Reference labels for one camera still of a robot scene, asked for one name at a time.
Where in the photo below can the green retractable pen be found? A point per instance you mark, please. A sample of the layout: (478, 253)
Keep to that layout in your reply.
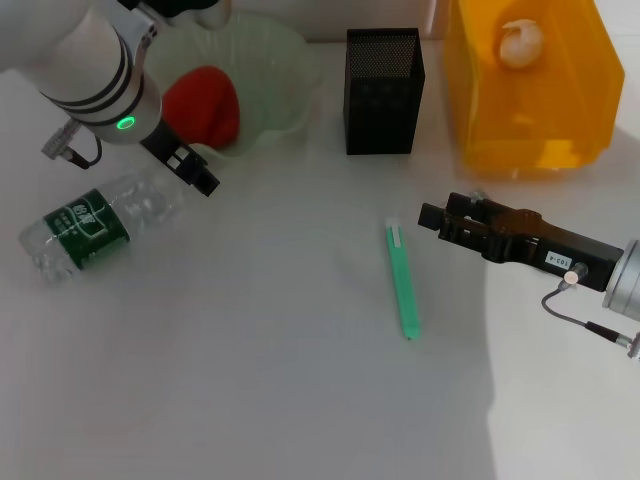
(405, 290)

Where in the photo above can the pale green ruffled fruit bowl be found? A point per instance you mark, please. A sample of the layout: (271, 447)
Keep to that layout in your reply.
(275, 75)

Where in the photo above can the yellow plastic storage bin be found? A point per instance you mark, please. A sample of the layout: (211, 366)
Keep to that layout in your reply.
(540, 125)

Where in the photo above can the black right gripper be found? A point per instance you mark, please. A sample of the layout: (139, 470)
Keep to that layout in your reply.
(525, 237)

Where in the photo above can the clear bottle with green label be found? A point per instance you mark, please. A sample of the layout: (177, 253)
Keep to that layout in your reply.
(95, 225)

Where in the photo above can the red-orange fruit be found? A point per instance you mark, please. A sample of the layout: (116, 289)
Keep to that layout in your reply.
(205, 105)

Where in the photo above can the white paper ball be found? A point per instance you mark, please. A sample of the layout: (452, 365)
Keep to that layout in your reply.
(520, 45)

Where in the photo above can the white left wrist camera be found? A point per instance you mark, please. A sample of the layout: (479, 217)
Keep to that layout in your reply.
(146, 36)

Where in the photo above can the black mesh pen holder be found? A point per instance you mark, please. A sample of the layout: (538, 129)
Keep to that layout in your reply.
(382, 110)

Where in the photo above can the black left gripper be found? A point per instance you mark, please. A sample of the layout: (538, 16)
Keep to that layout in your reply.
(165, 142)

